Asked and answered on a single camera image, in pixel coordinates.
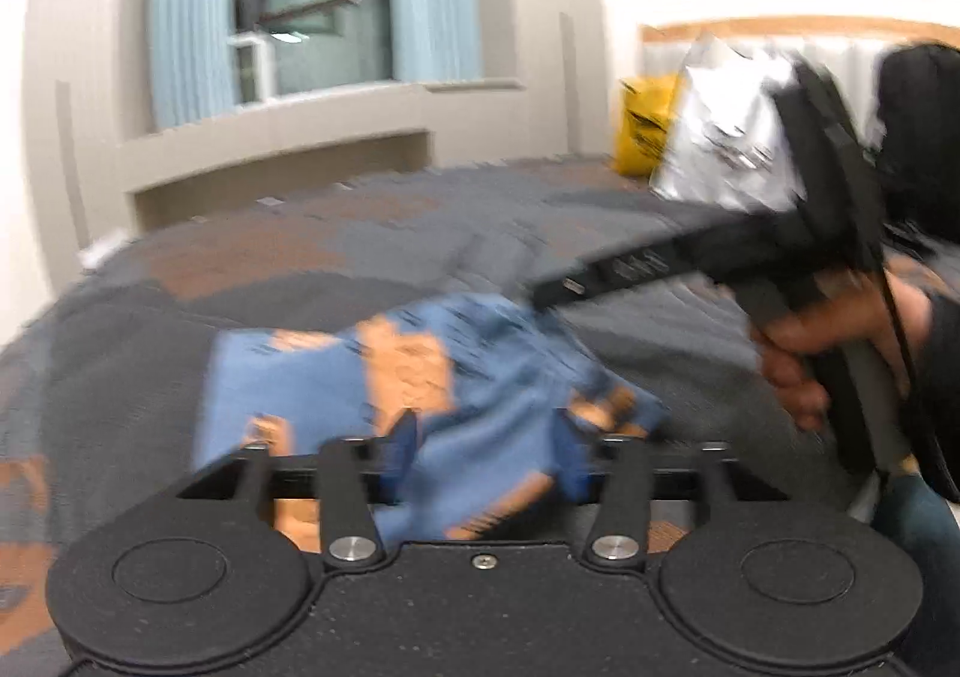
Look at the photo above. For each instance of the black bag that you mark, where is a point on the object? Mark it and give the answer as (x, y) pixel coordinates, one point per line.
(922, 114)

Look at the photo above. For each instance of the beige window cabinet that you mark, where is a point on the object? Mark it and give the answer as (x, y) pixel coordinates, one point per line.
(300, 122)

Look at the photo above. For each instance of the person's right hand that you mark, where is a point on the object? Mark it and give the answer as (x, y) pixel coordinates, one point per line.
(825, 324)

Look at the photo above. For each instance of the wooden padded headboard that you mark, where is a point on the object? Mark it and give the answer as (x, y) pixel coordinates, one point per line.
(750, 26)

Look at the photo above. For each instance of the blue pants with orange print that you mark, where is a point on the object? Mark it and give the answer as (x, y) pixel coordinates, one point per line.
(487, 384)

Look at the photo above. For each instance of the person's leg in jeans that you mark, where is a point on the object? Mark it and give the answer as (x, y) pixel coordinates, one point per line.
(926, 572)

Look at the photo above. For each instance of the white shopping bag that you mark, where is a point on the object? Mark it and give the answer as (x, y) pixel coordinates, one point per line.
(720, 122)

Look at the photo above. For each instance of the beige tall wardrobe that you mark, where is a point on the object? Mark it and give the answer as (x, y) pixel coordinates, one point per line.
(547, 9)
(90, 47)

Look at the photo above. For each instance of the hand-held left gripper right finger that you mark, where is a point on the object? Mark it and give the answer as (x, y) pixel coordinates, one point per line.
(571, 459)

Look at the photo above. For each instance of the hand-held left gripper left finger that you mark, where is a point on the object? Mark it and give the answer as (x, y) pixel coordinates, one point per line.
(401, 441)

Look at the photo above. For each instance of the grey and orange quilted mattress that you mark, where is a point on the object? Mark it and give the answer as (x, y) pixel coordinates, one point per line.
(150, 347)

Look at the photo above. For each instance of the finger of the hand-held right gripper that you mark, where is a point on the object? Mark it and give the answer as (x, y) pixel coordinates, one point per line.
(637, 264)

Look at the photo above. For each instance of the yellow shopping bag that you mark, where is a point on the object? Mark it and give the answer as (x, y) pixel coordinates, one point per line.
(645, 129)

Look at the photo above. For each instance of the white paper sheet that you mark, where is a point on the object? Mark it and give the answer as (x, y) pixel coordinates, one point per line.
(101, 251)

